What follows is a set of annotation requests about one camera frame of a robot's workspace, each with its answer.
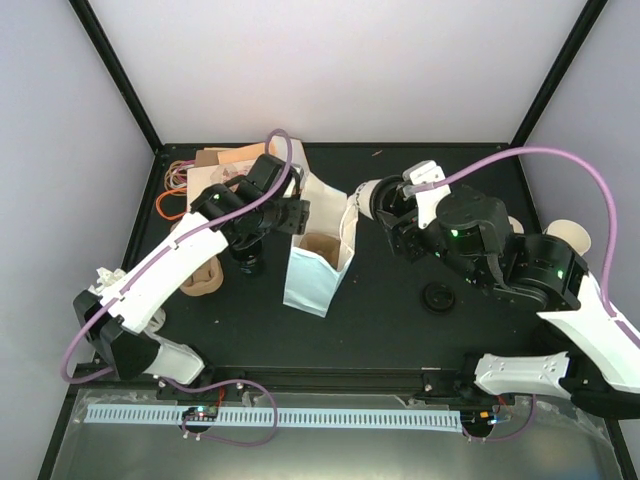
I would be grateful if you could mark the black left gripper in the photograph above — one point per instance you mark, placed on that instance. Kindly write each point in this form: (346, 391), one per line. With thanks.
(295, 223)

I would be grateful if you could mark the brown cardboard sleeve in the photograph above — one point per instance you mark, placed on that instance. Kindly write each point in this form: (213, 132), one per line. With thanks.
(207, 157)

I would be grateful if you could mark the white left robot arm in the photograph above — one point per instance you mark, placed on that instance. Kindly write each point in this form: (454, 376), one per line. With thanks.
(234, 215)

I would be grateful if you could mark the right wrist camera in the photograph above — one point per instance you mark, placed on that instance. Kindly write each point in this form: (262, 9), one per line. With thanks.
(420, 184)

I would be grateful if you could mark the white plastic cutlery pile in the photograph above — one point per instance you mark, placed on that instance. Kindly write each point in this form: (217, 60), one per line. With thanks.
(109, 284)

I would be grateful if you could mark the black coffee cup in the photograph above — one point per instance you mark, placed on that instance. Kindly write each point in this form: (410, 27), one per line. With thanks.
(249, 259)

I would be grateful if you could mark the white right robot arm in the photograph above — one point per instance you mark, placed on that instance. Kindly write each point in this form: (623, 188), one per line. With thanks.
(590, 357)

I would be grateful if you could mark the single brown pulp cup carrier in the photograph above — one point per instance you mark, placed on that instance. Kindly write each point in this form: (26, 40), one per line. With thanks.
(323, 245)

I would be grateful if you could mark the stack of white paper cups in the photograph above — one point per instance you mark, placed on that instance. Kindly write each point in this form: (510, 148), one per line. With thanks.
(572, 233)

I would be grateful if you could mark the rubber bands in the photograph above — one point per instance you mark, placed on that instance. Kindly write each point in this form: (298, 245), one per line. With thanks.
(175, 185)

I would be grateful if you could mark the illustrated greeting card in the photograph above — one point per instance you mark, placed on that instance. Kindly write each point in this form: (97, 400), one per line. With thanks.
(206, 173)

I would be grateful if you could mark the single white paper cup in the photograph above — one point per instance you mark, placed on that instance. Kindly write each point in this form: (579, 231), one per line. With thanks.
(364, 197)

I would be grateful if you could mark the light blue paper bag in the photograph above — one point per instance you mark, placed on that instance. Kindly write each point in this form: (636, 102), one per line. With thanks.
(311, 283)

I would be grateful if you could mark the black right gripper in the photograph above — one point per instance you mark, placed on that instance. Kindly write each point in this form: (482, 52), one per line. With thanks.
(402, 234)

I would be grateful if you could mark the light blue cable duct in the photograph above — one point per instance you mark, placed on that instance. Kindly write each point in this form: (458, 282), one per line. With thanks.
(380, 419)

